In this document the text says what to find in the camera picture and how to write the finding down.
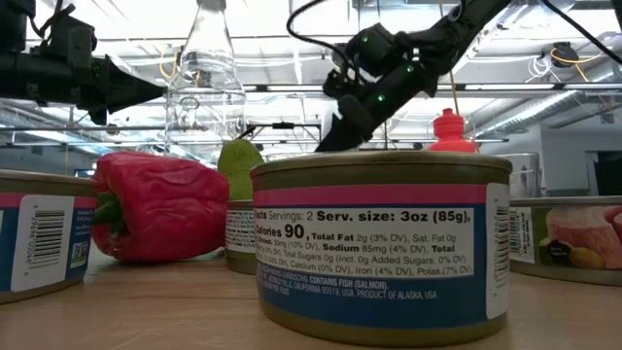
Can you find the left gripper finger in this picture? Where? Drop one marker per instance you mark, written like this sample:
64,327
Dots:
126,102
126,85

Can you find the clear bottle white cap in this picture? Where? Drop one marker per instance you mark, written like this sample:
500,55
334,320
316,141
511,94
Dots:
204,73

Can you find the orange squeeze bottle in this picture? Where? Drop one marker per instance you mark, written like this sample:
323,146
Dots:
449,138

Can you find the green pear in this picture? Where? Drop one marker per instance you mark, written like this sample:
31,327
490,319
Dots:
235,170

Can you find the salmon can blue label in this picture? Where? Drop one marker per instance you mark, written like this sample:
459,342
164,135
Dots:
44,243
379,243

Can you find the red bell pepper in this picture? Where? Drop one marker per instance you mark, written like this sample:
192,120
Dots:
165,209

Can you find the metal food can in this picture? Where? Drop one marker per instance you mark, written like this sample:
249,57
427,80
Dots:
240,233

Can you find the food can green label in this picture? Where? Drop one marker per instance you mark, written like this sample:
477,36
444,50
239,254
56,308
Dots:
573,238

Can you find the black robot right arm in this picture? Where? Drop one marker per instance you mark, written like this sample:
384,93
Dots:
452,34

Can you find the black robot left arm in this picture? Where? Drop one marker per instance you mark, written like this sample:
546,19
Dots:
39,78

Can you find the black round device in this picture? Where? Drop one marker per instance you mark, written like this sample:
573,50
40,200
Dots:
563,52

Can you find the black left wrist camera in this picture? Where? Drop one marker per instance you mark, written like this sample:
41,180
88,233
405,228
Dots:
70,41

